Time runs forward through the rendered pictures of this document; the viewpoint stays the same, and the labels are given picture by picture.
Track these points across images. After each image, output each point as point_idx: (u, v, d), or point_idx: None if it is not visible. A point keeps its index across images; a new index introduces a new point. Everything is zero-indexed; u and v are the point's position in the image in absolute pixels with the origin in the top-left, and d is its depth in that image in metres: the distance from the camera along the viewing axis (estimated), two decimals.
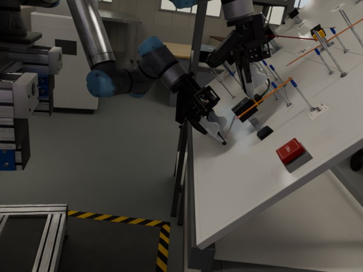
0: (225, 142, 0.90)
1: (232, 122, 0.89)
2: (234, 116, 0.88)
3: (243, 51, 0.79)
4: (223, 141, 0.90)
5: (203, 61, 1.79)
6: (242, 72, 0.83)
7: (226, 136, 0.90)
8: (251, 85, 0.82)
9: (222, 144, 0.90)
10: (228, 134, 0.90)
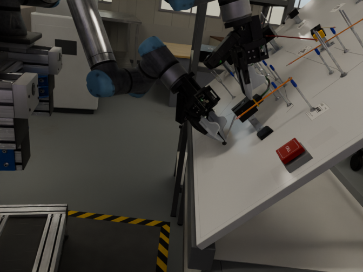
0: (225, 142, 0.90)
1: (232, 122, 0.89)
2: (234, 116, 0.88)
3: (241, 52, 0.79)
4: (223, 141, 0.90)
5: (203, 61, 1.79)
6: (240, 73, 0.83)
7: (226, 136, 0.90)
8: (250, 86, 0.82)
9: (222, 144, 0.90)
10: (228, 134, 0.90)
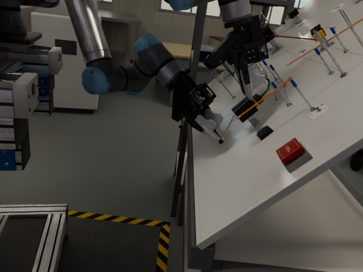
0: (222, 141, 0.90)
1: (230, 122, 0.88)
2: (234, 115, 0.88)
3: (241, 52, 0.79)
4: (220, 140, 0.90)
5: (203, 61, 1.79)
6: (240, 73, 0.83)
7: (223, 135, 0.90)
8: (250, 86, 0.82)
9: (219, 143, 0.90)
10: (226, 133, 0.89)
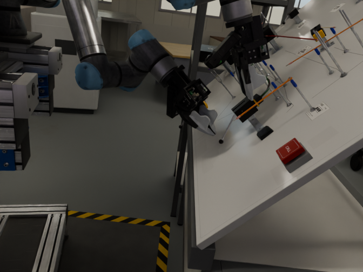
0: (222, 141, 0.90)
1: (230, 122, 0.88)
2: (234, 115, 0.88)
3: (242, 52, 0.79)
4: (220, 140, 0.90)
5: (203, 61, 1.79)
6: (241, 73, 0.83)
7: (223, 135, 0.90)
8: (250, 86, 0.81)
9: (219, 143, 0.90)
10: (226, 133, 0.89)
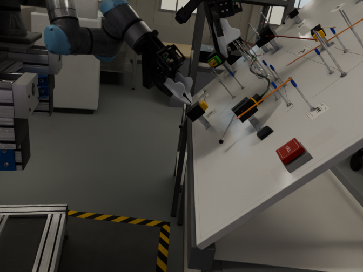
0: (222, 141, 0.90)
1: (230, 122, 0.88)
2: (234, 115, 0.88)
3: (213, 4, 0.75)
4: (220, 140, 0.90)
5: (203, 61, 1.79)
6: (214, 28, 0.78)
7: (223, 135, 0.90)
8: (223, 39, 0.76)
9: (219, 143, 0.90)
10: (226, 133, 0.89)
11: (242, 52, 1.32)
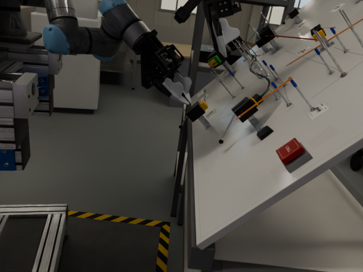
0: (222, 141, 0.90)
1: (230, 122, 0.88)
2: (234, 115, 0.88)
3: (213, 3, 0.75)
4: (220, 140, 0.90)
5: (203, 61, 1.79)
6: (213, 28, 0.78)
7: (223, 135, 0.90)
8: (222, 38, 0.76)
9: (219, 143, 0.90)
10: (226, 133, 0.89)
11: (242, 52, 1.32)
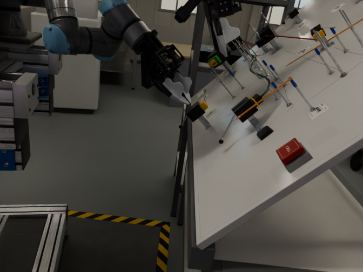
0: (222, 141, 0.90)
1: (230, 122, 0.88)
2: (234, 115, 0.88)
3: (213, 3, 0.75)
4: (220, 140, 0.90)
5: (203, 61, 1.79)
6: (213, 27, 0.78)
7: (223, 135, 0.90)
8: (223, 38, 0.76)
9: (219, 143, 0.90)
10: (226, 133, 0.89)
11: (242, 52, 1.32)
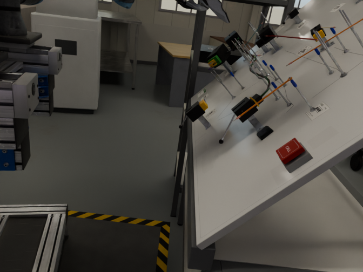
0: (222, 141, 0.90)
1: (230, 122, 0.88)
2: (234, 115, 0.88)
3: None
4: (220, 140, 0.90)
5: (203, 61, 1.79)
6: None
7: (223, 135, 0.90)
8: None
9: (219, 143, 0.90)
10: (226, 133, 0.89)
11: (242, 52, 1.32)
